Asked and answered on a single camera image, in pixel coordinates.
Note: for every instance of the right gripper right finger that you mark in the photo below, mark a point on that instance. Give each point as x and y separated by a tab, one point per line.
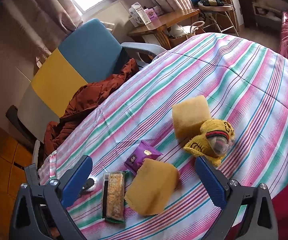
259	220

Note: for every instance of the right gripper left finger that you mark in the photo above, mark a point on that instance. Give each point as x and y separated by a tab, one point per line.
40	211

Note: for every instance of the grain bar packet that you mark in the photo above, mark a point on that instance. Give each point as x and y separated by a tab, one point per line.
113	196

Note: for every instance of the yellow sponge block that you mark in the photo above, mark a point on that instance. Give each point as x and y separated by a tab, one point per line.
152	187
189	115

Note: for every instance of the purple candy packet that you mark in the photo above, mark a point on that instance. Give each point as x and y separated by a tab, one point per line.
142	151

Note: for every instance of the white plastic bag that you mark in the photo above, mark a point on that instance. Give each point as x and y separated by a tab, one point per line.
89	185

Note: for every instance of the wooden wardrobe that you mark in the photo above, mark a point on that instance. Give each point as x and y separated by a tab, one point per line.
13	157

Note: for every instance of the yellow knit sock toy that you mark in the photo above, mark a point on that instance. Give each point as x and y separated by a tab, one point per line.
214	141

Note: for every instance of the black rolled mat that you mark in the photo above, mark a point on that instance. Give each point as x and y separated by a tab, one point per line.
11	115

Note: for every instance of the striped bed sheet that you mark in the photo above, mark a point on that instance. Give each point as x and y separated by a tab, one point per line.
210	76

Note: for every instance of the rust red jacket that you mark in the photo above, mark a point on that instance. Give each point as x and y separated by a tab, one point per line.
83	102

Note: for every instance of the grey yellow blue armchair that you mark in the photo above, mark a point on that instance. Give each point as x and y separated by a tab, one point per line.
90	54

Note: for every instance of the wicker basket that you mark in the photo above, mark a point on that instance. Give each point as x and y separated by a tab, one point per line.
177	34

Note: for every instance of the blue folding chair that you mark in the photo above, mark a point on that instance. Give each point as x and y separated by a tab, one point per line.
210	9

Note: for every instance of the patterned curtain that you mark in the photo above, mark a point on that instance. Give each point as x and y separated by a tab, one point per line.
53	19

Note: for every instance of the wooden side table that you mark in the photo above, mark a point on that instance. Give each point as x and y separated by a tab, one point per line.
159	25

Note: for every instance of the black bag on chair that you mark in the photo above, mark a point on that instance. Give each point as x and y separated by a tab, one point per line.
212	3

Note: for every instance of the pink small box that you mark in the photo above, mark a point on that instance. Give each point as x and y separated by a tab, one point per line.
151	14

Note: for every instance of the white product box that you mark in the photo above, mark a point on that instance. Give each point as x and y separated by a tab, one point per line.
139	15

